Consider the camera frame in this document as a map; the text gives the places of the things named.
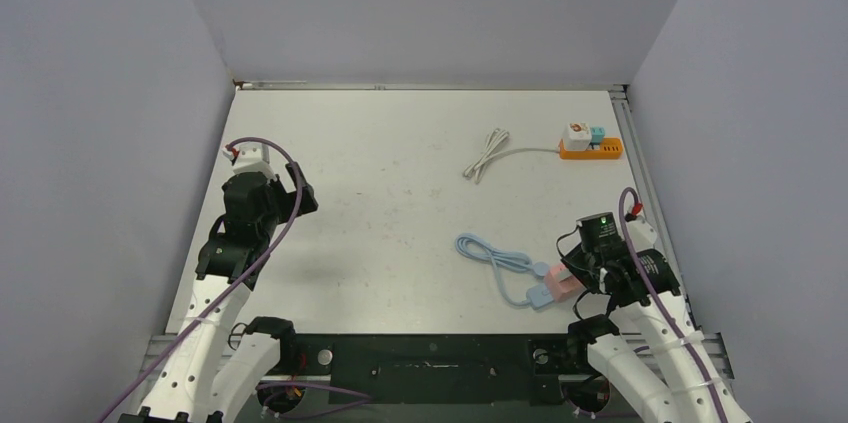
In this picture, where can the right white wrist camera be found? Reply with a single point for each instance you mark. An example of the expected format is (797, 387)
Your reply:
(642, 234)

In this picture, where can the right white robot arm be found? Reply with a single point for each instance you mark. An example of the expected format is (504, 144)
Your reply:
(645, 343)

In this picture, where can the teal plug adapter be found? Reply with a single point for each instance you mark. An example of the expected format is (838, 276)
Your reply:
(597, 134)

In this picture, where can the aluminium frame rail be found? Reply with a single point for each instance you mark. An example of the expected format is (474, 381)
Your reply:
(642, 177)

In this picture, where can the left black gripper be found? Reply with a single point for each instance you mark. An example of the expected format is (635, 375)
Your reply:
(277, 188)

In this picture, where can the white cube adapter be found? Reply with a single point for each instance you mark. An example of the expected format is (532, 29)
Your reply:
(576, 137)

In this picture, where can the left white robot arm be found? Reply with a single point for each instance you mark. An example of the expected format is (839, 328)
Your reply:
(192, 385)

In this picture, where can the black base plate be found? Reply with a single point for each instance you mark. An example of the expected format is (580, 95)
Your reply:
(540, 369)

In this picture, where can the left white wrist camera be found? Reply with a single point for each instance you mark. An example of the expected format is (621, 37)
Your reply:
(249, 157)

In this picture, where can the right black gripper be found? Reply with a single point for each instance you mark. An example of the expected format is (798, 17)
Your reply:
(575, 263)

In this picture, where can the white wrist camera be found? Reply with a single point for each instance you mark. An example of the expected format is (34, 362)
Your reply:
(642, 234)
(249, 157)

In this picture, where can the pink blue power strip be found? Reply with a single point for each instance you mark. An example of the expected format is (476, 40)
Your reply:
(557, 284)

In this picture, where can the orange power strip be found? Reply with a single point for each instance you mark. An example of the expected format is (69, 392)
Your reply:
(608, 149)

